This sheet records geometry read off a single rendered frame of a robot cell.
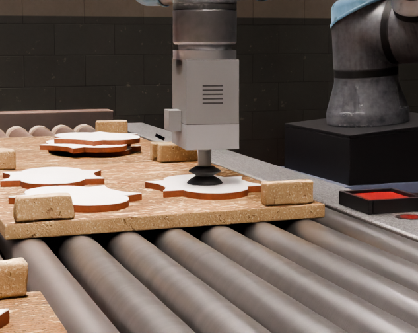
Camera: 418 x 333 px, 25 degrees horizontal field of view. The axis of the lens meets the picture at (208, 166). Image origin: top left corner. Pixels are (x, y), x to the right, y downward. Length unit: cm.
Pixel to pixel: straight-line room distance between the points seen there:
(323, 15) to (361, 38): 528
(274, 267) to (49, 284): 20
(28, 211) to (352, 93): 89
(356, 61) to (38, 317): 116
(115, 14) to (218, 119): 530
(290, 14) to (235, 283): 610
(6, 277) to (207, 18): 51
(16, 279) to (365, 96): 112
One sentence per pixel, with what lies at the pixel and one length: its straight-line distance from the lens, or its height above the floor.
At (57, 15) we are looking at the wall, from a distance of 629.
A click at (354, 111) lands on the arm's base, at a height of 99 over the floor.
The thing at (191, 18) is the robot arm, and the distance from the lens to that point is 111.
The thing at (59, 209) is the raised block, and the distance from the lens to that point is 97.
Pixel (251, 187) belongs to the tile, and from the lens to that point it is 114.
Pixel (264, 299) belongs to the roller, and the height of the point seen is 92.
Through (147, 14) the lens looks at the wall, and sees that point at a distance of 646.
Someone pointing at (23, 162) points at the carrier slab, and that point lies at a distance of 144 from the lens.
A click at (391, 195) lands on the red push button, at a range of 118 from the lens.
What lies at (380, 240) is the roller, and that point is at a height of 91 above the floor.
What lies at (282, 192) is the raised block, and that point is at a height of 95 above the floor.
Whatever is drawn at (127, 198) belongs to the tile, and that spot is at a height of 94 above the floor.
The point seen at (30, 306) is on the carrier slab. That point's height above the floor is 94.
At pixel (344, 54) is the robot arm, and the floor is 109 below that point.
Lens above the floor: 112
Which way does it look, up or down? 8 degrees down
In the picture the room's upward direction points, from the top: straight up
